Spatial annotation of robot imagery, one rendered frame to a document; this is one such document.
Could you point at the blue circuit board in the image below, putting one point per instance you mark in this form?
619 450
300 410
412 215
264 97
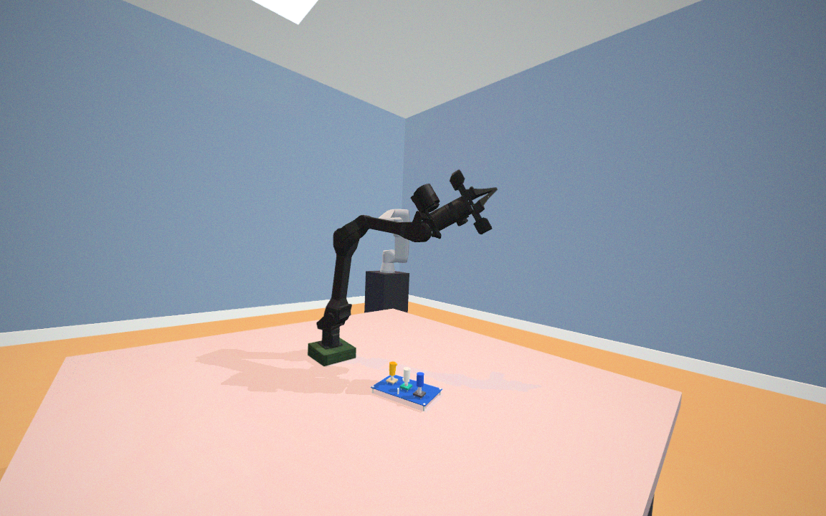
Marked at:
415 391

